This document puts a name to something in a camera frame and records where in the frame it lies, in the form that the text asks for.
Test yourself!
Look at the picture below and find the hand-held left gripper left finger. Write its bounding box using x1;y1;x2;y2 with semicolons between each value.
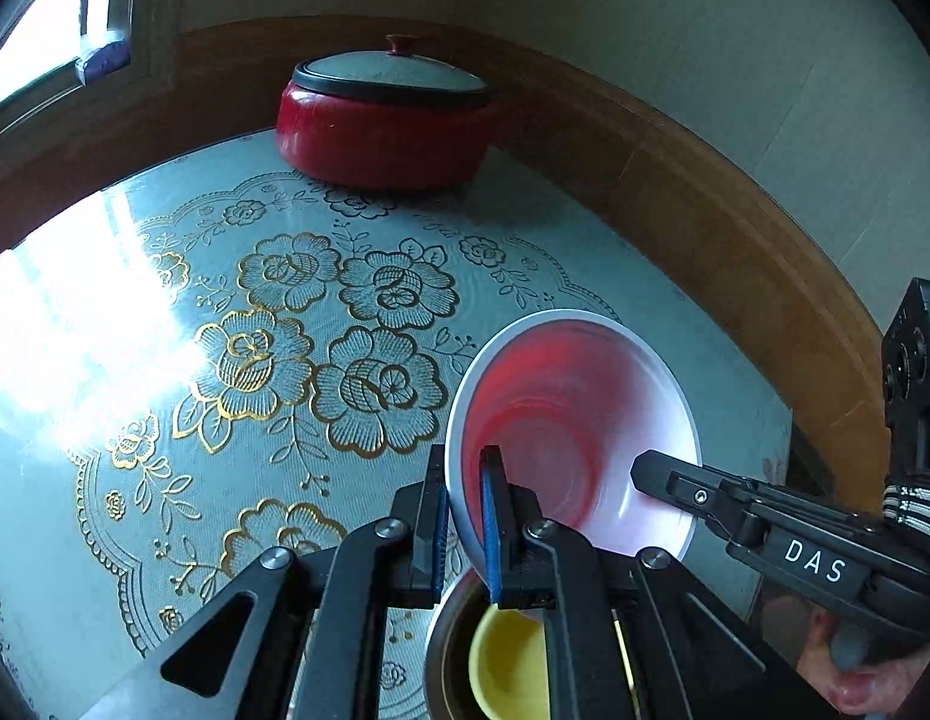
90;444;449;720

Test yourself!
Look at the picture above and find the dark bowl with yellow inside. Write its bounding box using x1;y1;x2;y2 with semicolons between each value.
424;566;661;720

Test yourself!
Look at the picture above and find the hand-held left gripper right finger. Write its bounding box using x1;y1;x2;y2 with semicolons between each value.
478;446;841;720

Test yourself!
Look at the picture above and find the floral lace tablecloth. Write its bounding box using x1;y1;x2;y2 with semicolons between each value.
0;127;792;720

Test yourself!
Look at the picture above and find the grey pot lid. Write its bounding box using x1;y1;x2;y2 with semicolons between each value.
291;34;497;111

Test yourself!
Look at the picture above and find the person's right hand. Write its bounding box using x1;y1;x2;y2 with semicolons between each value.
801;606;930;720

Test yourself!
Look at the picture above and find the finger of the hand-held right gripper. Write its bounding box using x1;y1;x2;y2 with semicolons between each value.
705;467;887;539
630;448;775;550

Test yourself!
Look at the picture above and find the red plastic bowl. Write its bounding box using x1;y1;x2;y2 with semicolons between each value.
444;309;704;563

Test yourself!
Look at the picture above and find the window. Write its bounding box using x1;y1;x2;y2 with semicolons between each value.
0;0;155;121

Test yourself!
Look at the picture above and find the red cooking pot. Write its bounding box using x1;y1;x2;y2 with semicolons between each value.
276;79;500;191

